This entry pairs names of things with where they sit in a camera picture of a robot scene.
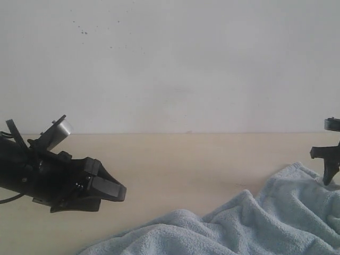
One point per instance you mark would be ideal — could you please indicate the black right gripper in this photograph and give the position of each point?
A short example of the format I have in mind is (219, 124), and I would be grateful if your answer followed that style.
(331, 161)

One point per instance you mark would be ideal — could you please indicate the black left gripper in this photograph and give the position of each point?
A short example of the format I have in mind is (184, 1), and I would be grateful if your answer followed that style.
(56, 180)

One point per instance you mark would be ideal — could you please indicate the light blue fluffy towel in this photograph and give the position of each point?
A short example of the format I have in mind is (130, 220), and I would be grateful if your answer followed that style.
(294, 213)

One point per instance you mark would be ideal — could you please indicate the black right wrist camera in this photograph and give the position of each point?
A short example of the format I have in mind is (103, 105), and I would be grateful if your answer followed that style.
(332, 124)

